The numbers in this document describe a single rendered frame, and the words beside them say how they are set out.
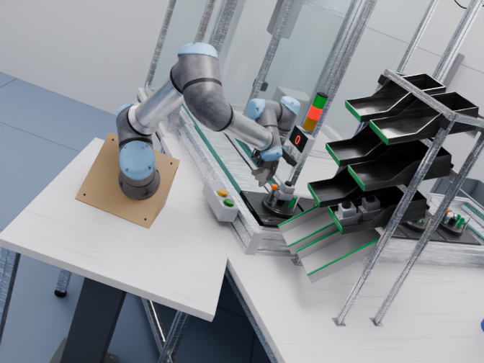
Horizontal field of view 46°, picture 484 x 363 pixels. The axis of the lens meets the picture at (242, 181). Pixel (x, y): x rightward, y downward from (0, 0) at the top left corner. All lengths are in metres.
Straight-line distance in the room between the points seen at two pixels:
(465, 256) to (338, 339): 1.09
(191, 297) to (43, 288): 1.35
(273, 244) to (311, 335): 0.42
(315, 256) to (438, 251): 0.90
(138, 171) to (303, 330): 0.74
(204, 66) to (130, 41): 3.36
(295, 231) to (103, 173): 0.73
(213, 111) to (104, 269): 0.60
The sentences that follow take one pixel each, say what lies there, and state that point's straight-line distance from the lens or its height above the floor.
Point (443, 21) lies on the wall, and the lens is 4.89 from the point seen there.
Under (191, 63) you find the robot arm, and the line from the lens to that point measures 1.66.
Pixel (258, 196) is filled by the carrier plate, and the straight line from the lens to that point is 2.32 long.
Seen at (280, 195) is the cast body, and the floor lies 1.04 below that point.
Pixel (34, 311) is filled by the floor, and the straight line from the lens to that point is 2.93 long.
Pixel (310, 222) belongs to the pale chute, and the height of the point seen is 1.07.
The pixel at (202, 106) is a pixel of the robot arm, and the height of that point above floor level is 1.44.
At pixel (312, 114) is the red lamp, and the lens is 2.36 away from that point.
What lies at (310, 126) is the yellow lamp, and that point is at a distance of 2.37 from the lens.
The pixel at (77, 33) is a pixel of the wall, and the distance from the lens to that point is 5.12.
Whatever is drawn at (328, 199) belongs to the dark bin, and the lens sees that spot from 1.92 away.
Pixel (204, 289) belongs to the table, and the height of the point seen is 0.86.
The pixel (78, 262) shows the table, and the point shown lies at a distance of 1.83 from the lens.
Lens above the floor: 1.96
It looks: 24 degrees down
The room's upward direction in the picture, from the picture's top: 22 degrees clockwise
